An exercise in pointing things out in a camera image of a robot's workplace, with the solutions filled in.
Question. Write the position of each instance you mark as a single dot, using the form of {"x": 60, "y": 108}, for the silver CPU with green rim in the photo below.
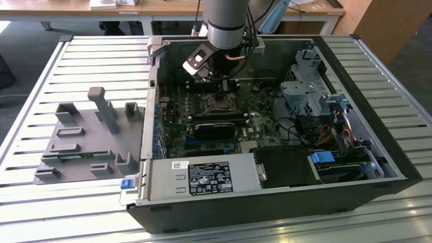
{"x": 217, "y": 103}

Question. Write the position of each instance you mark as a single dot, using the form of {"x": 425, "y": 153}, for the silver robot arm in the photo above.
{"x": 224, "y": 25}

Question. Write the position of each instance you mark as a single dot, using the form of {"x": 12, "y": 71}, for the CPU socket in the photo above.
{"x": 202, "y": 103}

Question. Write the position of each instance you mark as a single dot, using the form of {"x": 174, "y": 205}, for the black graphics card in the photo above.
{"x": 216, "y": 131}

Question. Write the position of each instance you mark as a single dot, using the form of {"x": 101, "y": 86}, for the green motherboard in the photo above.
{"x": 260, "y": 126}

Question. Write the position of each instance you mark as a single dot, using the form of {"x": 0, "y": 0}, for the metal drive cage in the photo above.
{"x": 300, "y": 101}

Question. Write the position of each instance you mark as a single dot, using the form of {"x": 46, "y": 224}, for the pale blue teach pendant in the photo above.
{"x": 277, "y": 12}

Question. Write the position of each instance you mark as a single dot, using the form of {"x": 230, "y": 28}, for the wooden desk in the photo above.
{"x": 50, "y": 10}
{"x": 168, "y": 7}

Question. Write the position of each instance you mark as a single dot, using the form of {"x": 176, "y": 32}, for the white box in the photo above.
{"x": 126, "y": 2}
{"x": 101, "y": 5}

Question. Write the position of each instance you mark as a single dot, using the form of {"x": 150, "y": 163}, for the blue disk carrier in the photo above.
{"x": 321, "y": 158}

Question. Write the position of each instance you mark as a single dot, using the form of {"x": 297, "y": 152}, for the grey power supply unit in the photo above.
{"x": 161, "y": 182}

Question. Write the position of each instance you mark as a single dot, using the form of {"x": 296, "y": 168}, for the grey parts rack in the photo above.
{"x": 86, "y": 152}

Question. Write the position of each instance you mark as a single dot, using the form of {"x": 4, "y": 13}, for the green RAM stick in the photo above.
{"x": 86, "y": 155}

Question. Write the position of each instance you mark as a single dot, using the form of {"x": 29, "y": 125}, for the wooden cabinet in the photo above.
{"x": 388, "y": 25}

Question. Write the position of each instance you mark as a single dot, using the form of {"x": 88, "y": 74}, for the blue case latch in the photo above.
{"x": 126, "y": 183}

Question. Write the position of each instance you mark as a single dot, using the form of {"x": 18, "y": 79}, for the open black PC case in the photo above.
{"x": 236, "y": 217}

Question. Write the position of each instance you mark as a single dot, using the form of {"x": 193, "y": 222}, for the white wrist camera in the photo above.
{"x": 197, "y": 59}

